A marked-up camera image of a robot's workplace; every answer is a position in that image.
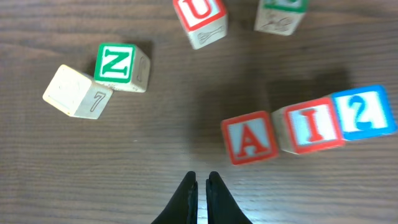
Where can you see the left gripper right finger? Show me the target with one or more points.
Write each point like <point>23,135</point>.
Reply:
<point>221,206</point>

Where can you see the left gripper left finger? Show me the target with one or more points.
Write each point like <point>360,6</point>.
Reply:
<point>182,208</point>

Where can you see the red A block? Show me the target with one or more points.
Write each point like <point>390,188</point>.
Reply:
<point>249,138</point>

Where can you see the red I block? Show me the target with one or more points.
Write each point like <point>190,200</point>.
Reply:
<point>307,127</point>

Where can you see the blue 2 block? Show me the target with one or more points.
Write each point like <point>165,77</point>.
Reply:
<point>364,112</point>

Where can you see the green N block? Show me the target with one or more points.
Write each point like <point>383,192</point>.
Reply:
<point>122,67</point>

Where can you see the yellow 2 block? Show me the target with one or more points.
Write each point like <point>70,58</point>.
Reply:
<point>77,94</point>

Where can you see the red U block lower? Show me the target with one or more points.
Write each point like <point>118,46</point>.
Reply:
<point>204,21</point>

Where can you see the green R block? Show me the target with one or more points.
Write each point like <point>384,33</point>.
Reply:
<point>281,17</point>

